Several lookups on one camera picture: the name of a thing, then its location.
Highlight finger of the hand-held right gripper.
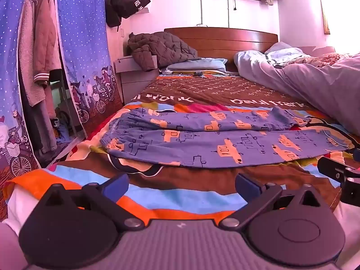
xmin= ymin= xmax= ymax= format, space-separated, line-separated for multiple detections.
xmin=317 ymin=156 xmax=360 ymax=181
xmin=341 ymin=177 xmax=360 ymax=206

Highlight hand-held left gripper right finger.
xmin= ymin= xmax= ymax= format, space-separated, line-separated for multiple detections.
xmin=219 ymin=173 xmax=324 ymax=230

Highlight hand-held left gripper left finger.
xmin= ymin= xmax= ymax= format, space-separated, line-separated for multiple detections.
xmin=42 ymin=173 xmax=144 ymax=232

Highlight blue printed pants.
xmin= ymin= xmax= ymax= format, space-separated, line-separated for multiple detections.
xmin=100 ymin=107 xmax=355 ymax=169

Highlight colourful printed bed sheet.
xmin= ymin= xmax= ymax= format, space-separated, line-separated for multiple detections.
xmin=3 ymin=73 xmax=360 ymax=223

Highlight grey duvet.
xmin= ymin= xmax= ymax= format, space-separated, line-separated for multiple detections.
xmin=233 ymin=50 xmax=360 ymax=144

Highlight white nightstand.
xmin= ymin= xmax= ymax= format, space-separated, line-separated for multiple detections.
xmin=114 ymin=55 xmax=160 ymax=105

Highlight light blue folded pillow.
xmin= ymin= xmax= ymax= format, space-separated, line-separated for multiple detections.
xmin=160 ymin=58 xmax=228 ymax=76

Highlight blue starry wardrobe curtain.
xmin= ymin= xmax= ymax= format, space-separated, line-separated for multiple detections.
xmin=53 ymin=0 xmax=124 ymax=140
xmin=0 ymin=0 xmax=43 ymax=221

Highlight dark quilted jacket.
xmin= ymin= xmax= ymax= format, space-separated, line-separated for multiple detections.
xmin=127 ymin=31 xmax=202 ymax=72

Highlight wooden headboard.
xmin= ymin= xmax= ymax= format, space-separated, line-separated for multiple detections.
xmin=164 ymin=27 xmax=279 ymax=73

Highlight pink fleece coat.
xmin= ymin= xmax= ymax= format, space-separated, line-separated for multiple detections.
xmin=18 ymin=0 xmax=63 ymax=108

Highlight plain black bag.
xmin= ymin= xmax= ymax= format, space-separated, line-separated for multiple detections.
xmin=105 ymin=0 xmax=123 ymax=29

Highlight black printed bag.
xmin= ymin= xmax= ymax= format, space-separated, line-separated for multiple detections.
xmin=110 ymin=0 xmax=151 ymax=21

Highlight gold picture frame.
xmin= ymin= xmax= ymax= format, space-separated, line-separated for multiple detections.
xmin=319 ymin=0 xmax=331 ymax=36

